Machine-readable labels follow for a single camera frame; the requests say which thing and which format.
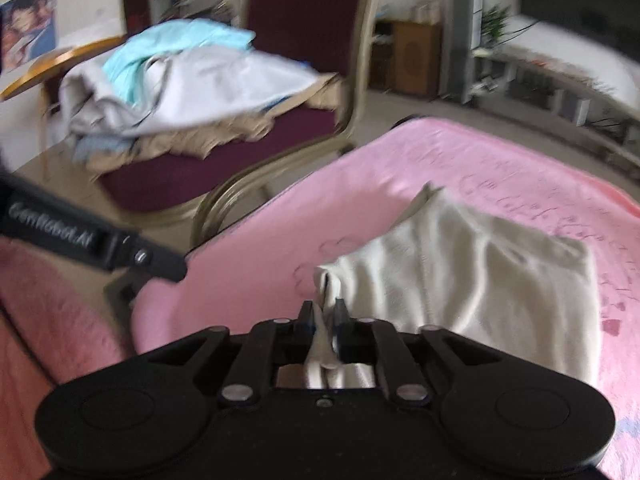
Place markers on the person's pink fleece clothing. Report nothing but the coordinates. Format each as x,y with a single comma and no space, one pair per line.
40,335

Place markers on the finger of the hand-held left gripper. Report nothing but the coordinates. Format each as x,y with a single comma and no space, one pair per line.
122,295

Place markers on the maroon chair with gold frame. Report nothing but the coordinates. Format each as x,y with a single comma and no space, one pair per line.
300,10

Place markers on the grey television stand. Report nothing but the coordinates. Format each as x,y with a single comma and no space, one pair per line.
550,85

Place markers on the grey tower speaker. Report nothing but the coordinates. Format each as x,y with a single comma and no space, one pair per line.
457,45

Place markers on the white and beige clothes pile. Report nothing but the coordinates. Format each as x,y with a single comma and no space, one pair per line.
225,135

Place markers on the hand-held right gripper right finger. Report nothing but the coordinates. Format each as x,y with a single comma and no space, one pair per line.
342,322

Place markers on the pink printed blanket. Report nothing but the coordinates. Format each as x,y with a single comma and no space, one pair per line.
280,210

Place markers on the green potted plant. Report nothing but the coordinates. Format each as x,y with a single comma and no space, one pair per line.
495,25

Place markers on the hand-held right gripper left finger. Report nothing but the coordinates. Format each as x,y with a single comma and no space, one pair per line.
305,320

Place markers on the wooden round table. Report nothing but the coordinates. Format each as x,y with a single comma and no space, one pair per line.
50,62

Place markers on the wooden cabinet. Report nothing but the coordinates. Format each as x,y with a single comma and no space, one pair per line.
415,55

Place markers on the wall poster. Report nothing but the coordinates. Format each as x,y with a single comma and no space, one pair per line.
25,25

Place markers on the beige t-shirt with dark trim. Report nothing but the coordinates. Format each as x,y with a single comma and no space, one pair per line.
475,270

